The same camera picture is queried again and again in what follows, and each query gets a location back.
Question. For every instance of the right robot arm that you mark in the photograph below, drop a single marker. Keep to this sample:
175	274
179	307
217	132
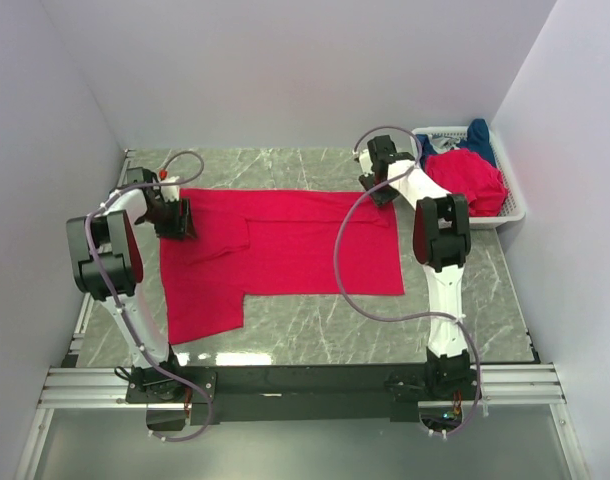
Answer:
441	242

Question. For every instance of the red t shirt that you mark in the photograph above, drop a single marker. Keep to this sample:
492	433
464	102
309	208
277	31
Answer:
465	172
269	243

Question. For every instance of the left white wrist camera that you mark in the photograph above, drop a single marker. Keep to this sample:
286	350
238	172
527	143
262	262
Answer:
170	190

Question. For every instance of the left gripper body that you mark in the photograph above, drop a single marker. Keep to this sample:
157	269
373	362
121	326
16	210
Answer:
167	218

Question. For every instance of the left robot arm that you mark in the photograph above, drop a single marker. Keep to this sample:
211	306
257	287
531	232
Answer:
107	265

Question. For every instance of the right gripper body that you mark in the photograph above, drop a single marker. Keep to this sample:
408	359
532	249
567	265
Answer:
384	195

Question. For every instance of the white plastic laundry basket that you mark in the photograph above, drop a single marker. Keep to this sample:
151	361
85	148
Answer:
513	209

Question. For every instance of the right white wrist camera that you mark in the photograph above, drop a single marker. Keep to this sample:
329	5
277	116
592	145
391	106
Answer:
363	158

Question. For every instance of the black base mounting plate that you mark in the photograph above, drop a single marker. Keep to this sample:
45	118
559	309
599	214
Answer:
318	392

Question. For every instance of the red t shirt in basket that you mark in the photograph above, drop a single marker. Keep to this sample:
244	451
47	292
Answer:
465	172

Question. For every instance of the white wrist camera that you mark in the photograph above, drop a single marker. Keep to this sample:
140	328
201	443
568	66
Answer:
170	190
363	158

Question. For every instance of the blue t shirt in basket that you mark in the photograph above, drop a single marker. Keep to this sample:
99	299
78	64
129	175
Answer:
476	139

